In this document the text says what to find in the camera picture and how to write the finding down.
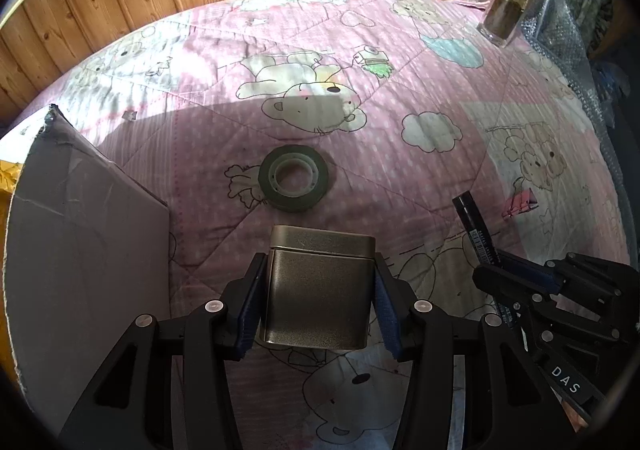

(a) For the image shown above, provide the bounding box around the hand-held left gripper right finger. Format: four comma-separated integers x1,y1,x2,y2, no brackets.
372,253,576,450

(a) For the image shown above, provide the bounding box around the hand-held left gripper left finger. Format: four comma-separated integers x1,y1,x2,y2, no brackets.
60,251,268,450

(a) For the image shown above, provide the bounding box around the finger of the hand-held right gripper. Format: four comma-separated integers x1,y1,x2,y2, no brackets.
497,251,640,342
471,264,601,356

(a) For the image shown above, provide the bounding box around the gold metal tin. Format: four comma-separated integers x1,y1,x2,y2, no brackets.
257,225,377,351

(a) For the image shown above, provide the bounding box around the black marker pen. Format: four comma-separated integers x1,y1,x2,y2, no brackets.
452,191,523,331

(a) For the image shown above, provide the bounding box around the white printed cardboard box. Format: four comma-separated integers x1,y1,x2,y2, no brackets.
0,103,171,406

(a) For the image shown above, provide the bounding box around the pink binder clip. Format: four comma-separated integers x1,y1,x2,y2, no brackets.
501,189,540,220

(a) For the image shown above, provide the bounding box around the dark green tape roll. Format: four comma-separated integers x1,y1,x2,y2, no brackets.
257,144,331,214

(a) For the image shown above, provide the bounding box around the blue and white packet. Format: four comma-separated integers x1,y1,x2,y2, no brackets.
594,63,634,99

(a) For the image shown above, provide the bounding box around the pink cartoon printed blanket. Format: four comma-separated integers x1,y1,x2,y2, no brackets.
0,0,626,450

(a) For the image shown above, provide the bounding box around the clear bubble wrap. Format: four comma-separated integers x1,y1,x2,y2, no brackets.
460,0,640,231

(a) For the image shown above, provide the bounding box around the glass jar with metal lid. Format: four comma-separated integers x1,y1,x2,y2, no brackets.
476,0,544,49

